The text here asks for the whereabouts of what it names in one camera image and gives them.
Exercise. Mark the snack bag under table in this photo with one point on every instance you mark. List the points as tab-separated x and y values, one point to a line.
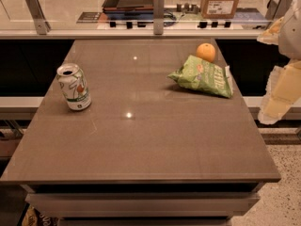
33	217

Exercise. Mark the right metal glass bracket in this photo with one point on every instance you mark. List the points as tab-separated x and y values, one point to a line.
277	9

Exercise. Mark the cardboard box with label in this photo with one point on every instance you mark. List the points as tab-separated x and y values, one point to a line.
218	9

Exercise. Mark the metal glass bracket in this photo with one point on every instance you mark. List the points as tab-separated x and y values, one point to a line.
158	17
41	25
277	9

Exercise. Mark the green chip bag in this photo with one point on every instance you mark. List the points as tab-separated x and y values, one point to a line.
201	75

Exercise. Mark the white green 7up can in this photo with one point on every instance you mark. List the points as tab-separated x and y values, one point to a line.
73	85

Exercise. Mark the white table drawer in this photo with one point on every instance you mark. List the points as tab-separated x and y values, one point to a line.
143	205

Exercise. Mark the orange fruit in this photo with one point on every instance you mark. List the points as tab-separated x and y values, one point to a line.
206	51

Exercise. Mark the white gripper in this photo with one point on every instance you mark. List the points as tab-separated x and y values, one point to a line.
292	35

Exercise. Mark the middle metal glass bracket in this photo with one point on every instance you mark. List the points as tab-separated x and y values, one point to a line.
158	17

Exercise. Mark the left metal glass bracket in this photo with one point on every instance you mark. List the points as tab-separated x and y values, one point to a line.
41	25

